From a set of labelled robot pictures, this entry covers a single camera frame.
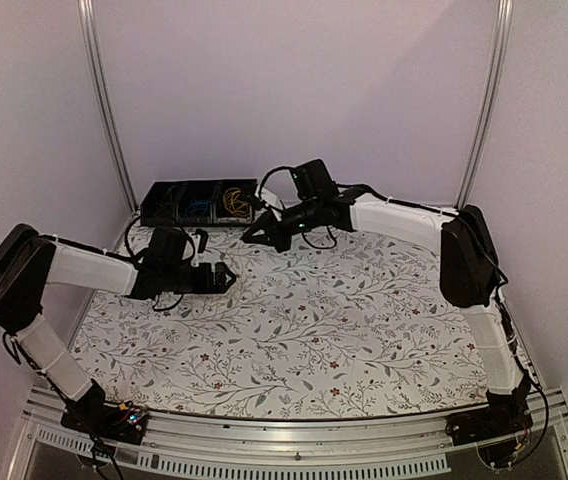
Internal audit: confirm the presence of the left aluminium corner post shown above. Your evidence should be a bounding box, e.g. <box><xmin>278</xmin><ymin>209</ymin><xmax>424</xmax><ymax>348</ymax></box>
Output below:
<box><xmin>77</xmin><ymin>0</ymin><xmax>138</xmax><ymax>212</ymax></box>

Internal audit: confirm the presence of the black thin cable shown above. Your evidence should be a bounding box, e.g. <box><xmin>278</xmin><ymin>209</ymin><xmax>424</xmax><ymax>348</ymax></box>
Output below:
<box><xmin>151</xmin><ymin>183</ymin><xmax>185</xmax><ymax>221</ymax></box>

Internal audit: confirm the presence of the black compartment storage bin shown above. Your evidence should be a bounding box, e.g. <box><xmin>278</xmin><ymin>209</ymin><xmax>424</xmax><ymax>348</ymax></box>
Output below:
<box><xmin>140</xmin><ymin>179</ymin><xmax>257</xmax><ymax>227</ymax></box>

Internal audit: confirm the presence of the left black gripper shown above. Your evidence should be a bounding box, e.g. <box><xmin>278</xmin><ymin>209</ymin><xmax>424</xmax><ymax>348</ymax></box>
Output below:
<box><xmin>162</xmin><ymin>261</ymin><xmax>237</xmax><ymax>295</ymax></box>

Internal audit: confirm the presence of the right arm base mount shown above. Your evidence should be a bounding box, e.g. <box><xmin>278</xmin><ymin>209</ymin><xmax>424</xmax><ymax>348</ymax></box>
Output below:
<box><xmin>445</xmin><ymin>393</ymin><xmax>533</xmax><ymax>469</ymax></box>

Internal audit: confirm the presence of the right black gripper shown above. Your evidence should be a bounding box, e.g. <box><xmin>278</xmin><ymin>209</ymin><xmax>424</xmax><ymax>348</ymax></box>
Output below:
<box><xmin>241</xmin><ymin>199</ymin><xmax>320</xmax><ymax>254</ymax></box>

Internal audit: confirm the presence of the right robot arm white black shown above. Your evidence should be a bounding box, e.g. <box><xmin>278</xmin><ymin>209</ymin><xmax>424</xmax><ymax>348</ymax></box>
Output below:
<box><xmin>241</xmin><ymin>159</ymin><xmax>538</xmax><ymax>436</ymax></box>

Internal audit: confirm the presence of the aluminium corner post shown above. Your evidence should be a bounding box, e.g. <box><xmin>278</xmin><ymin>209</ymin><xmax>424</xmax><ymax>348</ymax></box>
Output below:
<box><xmin>455</xmin><ymin>0</ymin><xmax>514</xmax><ymax>208</ymax></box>
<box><xmin>77</xmin><ymin>0</ymin><xmax>138</xmax><ymax>212</ymax></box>

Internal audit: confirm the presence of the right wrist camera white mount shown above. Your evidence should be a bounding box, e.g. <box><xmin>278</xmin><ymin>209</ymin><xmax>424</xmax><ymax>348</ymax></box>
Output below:
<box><xmin>242</xmin><ymin>189</ymin><xmax>285</xmax><ymax>211</ymax></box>

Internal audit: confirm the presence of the yellow cable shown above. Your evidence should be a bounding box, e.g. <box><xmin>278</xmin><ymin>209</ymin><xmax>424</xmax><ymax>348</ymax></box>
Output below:
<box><xmin>222</xmin><ymin>186</ymin><xmax>253</xmax><ymax>219</ymax></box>

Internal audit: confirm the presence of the aluminium front rail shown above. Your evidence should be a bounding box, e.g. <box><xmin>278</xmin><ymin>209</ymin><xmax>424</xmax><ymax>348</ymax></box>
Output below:
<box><xmin>7</xmin><ymin>387</ymin><xmax>568</xmax><ymax>479</ymax></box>

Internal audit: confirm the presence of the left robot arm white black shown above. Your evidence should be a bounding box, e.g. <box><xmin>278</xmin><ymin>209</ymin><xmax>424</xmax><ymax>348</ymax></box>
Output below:
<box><xmin>0</xmin><ymin>224</ymin><xmax>236</xmax><ymax>434</ymax></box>

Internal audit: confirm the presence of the right aluminium corner post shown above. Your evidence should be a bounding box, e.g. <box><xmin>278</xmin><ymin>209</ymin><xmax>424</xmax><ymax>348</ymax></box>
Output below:
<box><xmin>455</xmin><ymin>0</ymin><xmax>514</xmax><ymax>208</ymax></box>

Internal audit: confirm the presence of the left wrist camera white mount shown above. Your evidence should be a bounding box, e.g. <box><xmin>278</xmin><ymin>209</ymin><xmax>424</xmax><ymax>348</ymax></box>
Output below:
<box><xmin>187</xmin><ymin>228</ymin><xmax>209</xmax><ymax>267</ymax></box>

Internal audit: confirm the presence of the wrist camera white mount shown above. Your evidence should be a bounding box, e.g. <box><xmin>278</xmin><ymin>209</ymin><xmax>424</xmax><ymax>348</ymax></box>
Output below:
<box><xmin>187</xmin><ymin>228</ymin><xmax>209</xmax><ymax>267</ymax></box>
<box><xmin>242</xmin><ymin>189</ymin><xmax>285</xmax><ymax>211</ymax></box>

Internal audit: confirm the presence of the floral patterned table mat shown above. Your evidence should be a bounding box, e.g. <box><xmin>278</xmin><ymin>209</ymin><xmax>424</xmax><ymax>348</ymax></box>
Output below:
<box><xmin>70</xmin><ymin>228</ymin><xmax>488</xmax><ymax>420</ymax></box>

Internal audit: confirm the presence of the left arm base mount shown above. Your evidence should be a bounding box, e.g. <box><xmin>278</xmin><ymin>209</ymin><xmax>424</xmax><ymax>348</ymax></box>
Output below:
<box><xmin>61</xmin><ymin>396</ymin><xmax>149</xmax><ymax>446</ymax></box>

